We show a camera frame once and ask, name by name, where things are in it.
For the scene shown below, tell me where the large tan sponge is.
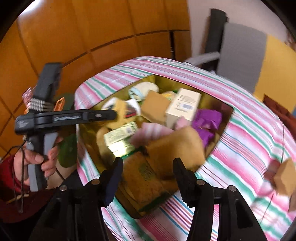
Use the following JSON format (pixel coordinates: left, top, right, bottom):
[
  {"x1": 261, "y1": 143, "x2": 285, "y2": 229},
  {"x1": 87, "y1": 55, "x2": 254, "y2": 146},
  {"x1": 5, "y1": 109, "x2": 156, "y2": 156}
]
[{"x1": 145, "y1": 126, "x2": 205, "y2": 179}]

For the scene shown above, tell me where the green printed carton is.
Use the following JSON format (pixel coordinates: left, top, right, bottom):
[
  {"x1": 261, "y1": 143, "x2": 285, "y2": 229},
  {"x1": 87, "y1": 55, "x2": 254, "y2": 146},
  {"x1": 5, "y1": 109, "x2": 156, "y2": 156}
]
[{"x1": 103, "y1": 121, "x2": 138, "y2": 146}]

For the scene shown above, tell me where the purple snack packet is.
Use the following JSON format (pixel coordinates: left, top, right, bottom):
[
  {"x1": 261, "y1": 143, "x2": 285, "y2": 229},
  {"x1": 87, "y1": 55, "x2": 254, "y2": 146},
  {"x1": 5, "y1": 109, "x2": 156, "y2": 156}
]
[
  {"x1": 197, "y1": 128, "x2": 216, "y2": 148},
  {"x1": 192, "y1": 109, "x2": 222, "y2": 131}
]

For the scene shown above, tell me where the pink knitted sock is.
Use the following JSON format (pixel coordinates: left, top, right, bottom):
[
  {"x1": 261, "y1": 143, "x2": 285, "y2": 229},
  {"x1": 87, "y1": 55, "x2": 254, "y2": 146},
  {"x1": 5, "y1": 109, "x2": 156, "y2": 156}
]
[{"x1": 129, "y1": 116, "x2": 190, "y2": 148}]

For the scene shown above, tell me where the white blue towel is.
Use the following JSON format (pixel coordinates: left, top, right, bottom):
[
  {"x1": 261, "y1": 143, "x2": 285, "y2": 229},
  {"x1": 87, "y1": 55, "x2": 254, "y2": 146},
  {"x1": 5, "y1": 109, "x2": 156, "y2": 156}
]
[{"x1": 128, "y1": 82, "x2": 159, "y2": 102}]

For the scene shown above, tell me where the brown sponge slab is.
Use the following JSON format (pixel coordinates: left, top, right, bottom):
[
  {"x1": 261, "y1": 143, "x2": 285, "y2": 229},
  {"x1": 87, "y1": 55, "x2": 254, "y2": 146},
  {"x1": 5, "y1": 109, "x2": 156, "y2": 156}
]
[{"x1": 141, "y1": 90, "x2": 171, "y2": 125}]

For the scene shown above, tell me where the white barcode carton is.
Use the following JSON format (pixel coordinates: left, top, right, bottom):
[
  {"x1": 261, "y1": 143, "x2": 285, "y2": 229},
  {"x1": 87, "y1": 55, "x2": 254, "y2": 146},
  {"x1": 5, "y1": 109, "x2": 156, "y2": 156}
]
[{"x1": 165, "y1": 88, "x2": 202, "y2": 128}]

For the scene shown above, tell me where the yellow cracker packet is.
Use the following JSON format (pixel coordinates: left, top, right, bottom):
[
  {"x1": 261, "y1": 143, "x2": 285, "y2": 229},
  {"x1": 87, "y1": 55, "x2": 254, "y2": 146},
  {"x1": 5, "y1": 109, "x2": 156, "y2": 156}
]
[{"x1": 161, "y1": 91, "x2": 177, "y2": 101}]

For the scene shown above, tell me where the tan sponge block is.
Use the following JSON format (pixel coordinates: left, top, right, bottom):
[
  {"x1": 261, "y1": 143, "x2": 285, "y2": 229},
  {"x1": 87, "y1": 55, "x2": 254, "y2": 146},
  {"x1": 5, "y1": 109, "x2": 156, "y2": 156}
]
[{"x1": 273, "y1": 158, "x2": 295, "y2": 197}]

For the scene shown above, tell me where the person's left hand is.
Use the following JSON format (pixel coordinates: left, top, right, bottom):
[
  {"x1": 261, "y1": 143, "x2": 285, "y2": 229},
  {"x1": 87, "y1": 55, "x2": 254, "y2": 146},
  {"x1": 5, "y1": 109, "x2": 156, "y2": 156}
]
[{"x1": 13, "y1": 137, "x2": 63, "y2": 186}]

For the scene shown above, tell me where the gold metal storage box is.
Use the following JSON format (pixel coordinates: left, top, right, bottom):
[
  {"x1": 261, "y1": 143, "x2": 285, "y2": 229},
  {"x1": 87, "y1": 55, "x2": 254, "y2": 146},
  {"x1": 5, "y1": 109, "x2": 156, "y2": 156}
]
[{"x1": 79, "y1": 75, "x2": 234, "y2": 219}]

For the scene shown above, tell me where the orange wooden wardrobe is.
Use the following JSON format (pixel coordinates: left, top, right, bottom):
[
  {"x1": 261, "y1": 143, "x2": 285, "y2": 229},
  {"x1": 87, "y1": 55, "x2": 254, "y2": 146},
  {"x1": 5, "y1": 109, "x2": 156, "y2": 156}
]
[{"x1": 1, "y1": 1, "x2": 191, "y2": 155}]

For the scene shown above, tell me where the striped pink green tablecloth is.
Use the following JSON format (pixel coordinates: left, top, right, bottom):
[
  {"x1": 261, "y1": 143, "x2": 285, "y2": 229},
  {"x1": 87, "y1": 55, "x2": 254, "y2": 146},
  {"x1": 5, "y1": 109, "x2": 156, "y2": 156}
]
[{"x1": 75, "y1": 56, "x2": 295, "y2": 240}]

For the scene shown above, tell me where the grey yellow blue chair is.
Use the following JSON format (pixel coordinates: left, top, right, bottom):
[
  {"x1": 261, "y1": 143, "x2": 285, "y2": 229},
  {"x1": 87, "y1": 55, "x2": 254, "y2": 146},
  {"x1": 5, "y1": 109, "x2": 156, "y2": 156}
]
[{"x1": 185, "y1": 9, "x2": 295, "y2": 111}]

